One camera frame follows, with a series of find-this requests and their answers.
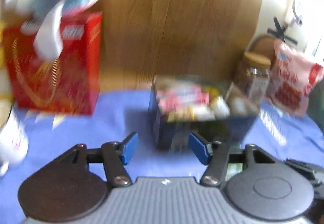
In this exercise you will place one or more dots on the red gift bag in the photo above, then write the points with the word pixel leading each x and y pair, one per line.
pixel 70 83

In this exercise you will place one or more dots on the black tin box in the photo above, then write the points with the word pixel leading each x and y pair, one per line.
pixel 174 135

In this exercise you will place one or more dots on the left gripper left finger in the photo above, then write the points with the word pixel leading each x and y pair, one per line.
pixel 116 155

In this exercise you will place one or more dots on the white power strip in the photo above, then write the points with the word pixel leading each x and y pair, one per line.
pixel 293 14

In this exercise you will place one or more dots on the wooden backdrop board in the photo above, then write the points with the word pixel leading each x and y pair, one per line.
pixel 143 38

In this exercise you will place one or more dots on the round wooden cutting board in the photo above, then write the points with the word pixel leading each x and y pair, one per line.
pixel 264 45

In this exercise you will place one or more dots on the yellow peanut packet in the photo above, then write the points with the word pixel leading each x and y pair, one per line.
pixel 192 113

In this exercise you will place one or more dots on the yellow duck plush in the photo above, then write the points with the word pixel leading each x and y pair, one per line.
pixel 6 92

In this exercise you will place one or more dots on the pink snack bar packet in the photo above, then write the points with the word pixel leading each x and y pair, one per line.
pixel 173 99

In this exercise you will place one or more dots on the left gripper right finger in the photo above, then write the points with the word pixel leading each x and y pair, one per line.
pixel 215 155

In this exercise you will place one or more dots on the nut jar with gold lid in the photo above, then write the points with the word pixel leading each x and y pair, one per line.
pixel 253 75

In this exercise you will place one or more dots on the white enamel mug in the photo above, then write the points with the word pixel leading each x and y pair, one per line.
pixel 14 143

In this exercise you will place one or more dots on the light green snack packet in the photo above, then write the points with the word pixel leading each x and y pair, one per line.
pixel 233 169

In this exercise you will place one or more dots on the jelly cup yellow lid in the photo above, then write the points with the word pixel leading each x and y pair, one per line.
pixel 219 107

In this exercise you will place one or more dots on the pink snack bag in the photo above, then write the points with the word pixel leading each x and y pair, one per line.
pixel 293 77

